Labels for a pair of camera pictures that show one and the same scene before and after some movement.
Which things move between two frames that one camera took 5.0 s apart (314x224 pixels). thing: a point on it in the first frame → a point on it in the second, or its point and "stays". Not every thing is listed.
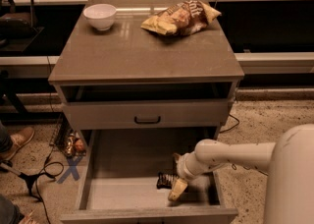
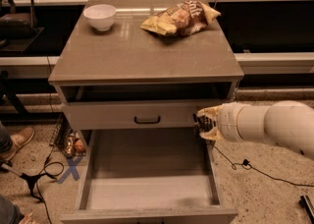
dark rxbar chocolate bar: (165, 180) → (203, 123)
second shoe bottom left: (29, 219) stays
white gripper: (183, 168) → (228, 122)
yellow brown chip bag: (182, 19) stays
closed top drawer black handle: (149, 115) stays
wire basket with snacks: (68, 140) stays
